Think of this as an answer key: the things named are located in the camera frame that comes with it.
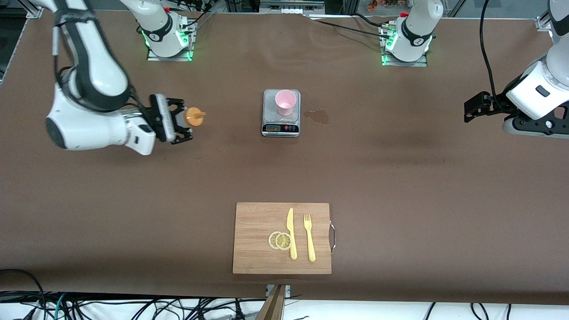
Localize squeeze bottle with orange cap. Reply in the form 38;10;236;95
176;107;207;129

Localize pink plastic cup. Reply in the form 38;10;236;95
275;89;297;117

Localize silver digital kitchen scale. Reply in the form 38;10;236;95
261;89;301;138

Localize bamboo cutting board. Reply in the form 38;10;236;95
232;202;333;275

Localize orange background item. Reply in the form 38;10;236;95
367;0;403;12

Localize white power strip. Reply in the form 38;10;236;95
259;0;326;15

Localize yellow plastic knife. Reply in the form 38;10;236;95
286;208;298;260

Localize yellow plastic fork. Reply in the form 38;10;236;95
303;213;317;262

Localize black cable on table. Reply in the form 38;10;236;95
307;12;392;40

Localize tangled black floor cables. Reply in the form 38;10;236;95
0;291;267;320

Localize wooden post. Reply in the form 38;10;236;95
256;284;286;320

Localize black floor cable loop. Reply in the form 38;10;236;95
0;268;47;320

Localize teal floor cable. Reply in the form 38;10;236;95
53;292;68;320

